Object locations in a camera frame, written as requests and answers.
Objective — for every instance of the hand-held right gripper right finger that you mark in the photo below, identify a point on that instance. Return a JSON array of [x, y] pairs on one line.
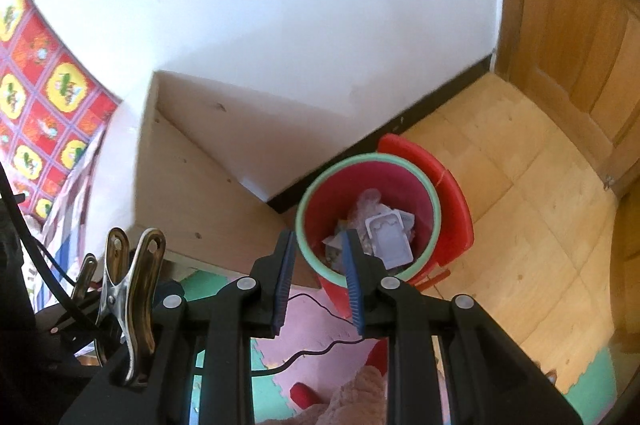
[[352, 285]]

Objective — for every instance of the foam puzzle floor mat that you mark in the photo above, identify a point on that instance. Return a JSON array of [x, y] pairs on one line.
[[300, 330]]

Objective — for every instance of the red plastic stool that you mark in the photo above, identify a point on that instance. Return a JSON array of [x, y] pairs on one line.
[[455, 215]]

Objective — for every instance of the metal spring clip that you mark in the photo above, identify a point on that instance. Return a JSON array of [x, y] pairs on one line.
[[85, 277], [127, 305]]

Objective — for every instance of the red floral wall cloth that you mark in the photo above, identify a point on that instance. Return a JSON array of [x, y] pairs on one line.
[[50, 105]]

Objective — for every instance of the red bucket with green rim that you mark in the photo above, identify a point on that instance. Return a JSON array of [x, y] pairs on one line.
[[400, 190]]

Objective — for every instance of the white plastic tray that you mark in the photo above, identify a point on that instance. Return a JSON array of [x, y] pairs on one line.
[[390, 240]]

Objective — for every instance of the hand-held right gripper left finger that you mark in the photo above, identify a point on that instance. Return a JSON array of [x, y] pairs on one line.
[[285, 285]]

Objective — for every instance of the red slipper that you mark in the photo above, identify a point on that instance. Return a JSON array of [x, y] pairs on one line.
[[378, 357], [302, 396]]

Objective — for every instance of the wooden door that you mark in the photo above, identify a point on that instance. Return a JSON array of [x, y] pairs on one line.
[[575, 30]]

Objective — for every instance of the brown slipper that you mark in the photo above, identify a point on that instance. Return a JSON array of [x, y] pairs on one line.
[[546, 370]]

